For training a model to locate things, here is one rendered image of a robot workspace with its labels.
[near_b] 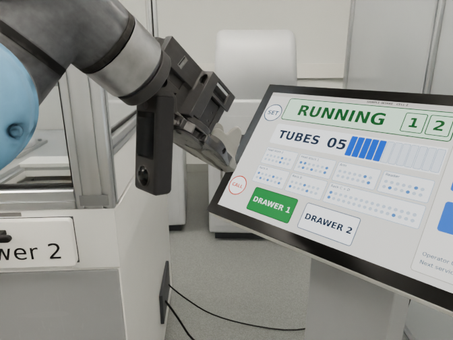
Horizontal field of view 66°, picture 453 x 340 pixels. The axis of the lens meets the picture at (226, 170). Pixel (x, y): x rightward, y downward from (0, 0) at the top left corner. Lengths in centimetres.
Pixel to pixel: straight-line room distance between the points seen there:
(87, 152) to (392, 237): 58
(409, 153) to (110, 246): 62
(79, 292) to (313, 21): 352
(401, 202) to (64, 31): 48
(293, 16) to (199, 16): 96
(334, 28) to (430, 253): 361
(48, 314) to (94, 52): 74
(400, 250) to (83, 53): 46
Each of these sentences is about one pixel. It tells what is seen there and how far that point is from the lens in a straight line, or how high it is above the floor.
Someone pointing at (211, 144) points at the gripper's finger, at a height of 115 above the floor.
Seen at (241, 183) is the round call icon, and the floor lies 102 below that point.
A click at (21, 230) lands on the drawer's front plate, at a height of 91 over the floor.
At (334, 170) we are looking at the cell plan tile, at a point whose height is 107.
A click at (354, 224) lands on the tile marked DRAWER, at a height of 101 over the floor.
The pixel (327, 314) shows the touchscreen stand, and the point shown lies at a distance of 77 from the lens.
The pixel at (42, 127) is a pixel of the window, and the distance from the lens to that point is 81.
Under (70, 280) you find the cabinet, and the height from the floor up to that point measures 77.
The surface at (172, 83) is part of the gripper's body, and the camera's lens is 42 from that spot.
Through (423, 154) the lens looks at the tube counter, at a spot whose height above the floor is 112.
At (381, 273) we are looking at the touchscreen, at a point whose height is 97.
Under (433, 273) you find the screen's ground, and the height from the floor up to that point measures 99.
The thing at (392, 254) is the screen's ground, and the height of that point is 99.
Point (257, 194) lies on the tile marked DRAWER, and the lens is 66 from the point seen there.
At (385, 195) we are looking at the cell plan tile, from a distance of 58.
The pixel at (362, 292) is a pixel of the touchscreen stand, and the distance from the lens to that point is 71.
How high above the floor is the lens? 125
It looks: 18 degrees down
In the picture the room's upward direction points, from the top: straight up
